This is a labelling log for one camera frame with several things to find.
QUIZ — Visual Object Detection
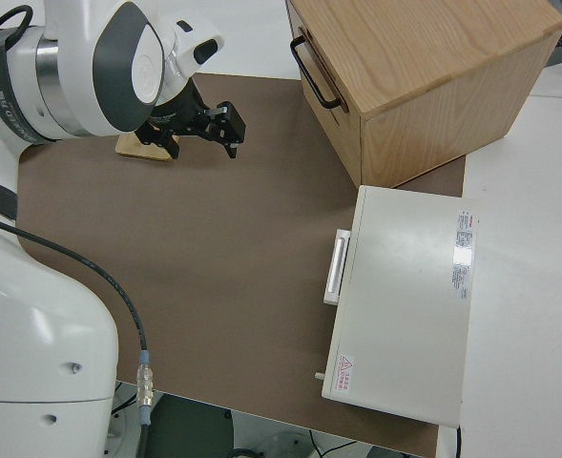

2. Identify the black drawer handle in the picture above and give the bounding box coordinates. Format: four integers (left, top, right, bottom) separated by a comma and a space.
289, 36, 343, 110

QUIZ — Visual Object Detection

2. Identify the black cable with metal connector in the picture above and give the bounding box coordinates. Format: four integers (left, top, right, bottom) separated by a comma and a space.
0, 209, 156, 458

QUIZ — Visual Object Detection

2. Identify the white toaster oven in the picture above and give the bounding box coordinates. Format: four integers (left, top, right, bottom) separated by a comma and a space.
314, 184, 481, 427

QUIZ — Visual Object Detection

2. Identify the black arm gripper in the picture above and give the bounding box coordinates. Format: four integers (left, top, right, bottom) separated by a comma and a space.
135, 78, 247, 161

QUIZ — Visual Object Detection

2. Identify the brown table mat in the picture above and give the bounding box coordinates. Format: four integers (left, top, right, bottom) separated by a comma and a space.
15, 72, 468, 458

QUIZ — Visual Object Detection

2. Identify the white oven door handle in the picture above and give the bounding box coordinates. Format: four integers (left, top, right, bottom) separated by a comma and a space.
323, 229, 352, 305

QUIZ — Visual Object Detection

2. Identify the wooden drawer box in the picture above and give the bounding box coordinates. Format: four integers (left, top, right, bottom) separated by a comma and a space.
284, 0, 562, 188

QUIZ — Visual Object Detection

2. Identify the light wooden stand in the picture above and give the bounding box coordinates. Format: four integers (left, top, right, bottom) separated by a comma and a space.
114, 133, 182, 162

